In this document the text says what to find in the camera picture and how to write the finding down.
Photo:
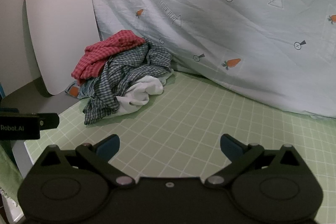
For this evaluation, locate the white garment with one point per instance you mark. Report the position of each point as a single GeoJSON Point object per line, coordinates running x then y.
{"type": "Point", "coordinates": [141, 94]}

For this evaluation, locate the blue checked shirt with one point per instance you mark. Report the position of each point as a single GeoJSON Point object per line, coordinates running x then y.
{"type": "Point", "coordinates": [123, 74]}

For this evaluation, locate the white rounded board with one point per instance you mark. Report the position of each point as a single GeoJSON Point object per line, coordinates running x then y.
{"type": "Point", "coordinates": [60, 35]}

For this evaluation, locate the light blue carrot-print sheet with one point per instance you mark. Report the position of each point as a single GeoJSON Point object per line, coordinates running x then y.
{"type": "Point", "coordinates": [210, 29]}

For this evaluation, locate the blue jeans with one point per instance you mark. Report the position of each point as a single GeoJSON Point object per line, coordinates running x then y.
{"type": "Point", "coordinates": [74, 91]}

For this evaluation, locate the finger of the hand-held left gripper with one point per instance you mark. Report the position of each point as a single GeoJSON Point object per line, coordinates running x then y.
{"type": "Point", "coordinates": [50, 121]}

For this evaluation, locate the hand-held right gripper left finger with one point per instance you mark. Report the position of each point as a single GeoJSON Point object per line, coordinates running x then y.
{"type": "Point", "coordinates": [109, 146]}

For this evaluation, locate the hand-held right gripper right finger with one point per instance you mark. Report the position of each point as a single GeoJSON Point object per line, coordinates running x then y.
{"type": "Point", "coordinates": [231, 146]}

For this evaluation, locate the green grid bed sheet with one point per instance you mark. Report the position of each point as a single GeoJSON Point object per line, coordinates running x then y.
{"type": "Point", "coordinates": [183, 113]}

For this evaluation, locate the green cloth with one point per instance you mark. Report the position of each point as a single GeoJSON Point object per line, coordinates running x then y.
{"type": "Point", "coordinates": [9, 174]}

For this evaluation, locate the red checked pants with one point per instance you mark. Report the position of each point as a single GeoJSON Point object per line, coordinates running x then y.
{"type": "Point", "coordinates": [99, 56]}

